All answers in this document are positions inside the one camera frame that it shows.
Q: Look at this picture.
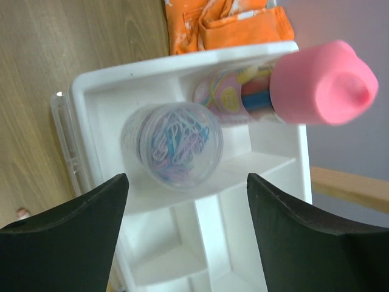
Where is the orange tie-dye cloth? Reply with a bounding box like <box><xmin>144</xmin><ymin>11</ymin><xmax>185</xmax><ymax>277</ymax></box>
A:
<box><xmin>165</xmin><ymin>0</ymin><xmax>295</xmax><ymax>55</ymax></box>

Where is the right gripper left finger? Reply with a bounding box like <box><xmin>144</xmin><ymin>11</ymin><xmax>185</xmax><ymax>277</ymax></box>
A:
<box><xmin>1</xmin><ymin>173</ymin><xmax>129</xmax><ymax>291</ymax></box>

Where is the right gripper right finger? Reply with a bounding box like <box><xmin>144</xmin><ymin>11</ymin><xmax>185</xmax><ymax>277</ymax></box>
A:
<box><xmin>247</xmin><ymin>173</ymin><xmax>388</xmax><ymax>291</ymax></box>

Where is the white plastic drawer organizer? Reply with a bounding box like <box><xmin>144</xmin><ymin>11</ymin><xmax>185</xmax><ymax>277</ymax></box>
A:
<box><xmin>50</xmin><ymin>41</ymin><xmax>312</xmax><ymax>291</ymax></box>

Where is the wooden clothes rack frame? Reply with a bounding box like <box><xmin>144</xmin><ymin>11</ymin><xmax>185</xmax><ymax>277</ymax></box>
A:
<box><xmin>311</xmin><ymin>166</ymin><xmax>389</xmax><ymax>214</ymax></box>

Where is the pink capped pen tube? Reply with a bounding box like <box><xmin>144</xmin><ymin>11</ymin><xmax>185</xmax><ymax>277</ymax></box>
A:
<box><xmin>193</xmin><ymin>40</ymin><xmax>379</xmax><ymax>125</ymax></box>

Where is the clear jar of paperclips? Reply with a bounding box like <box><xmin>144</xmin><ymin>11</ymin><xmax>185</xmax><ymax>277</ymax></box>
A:
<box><xmin>120</xmin><ymin>102</ymin><xmax>224</xmax><ymax>190</ymax></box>

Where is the peach capped white marker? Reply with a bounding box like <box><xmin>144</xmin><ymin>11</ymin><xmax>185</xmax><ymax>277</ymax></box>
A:
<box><xmin>16</xmin><ymin>207</ymin><xmax>31</xmax><ymax>220</ymax></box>

